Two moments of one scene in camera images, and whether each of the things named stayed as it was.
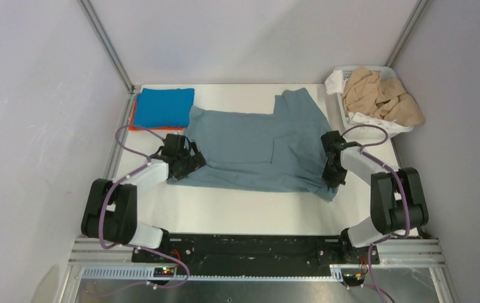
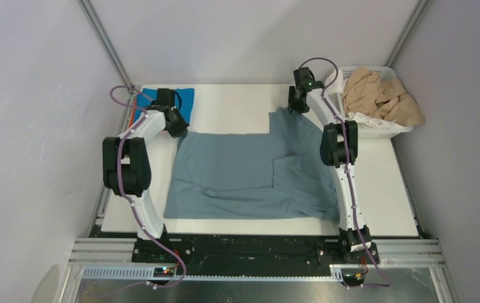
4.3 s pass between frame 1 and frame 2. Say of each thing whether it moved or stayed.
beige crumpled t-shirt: stayed
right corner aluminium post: stayed
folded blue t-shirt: stayed
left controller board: stayed
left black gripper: moved
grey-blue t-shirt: moved
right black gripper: moved
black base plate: stayed
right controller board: stayed
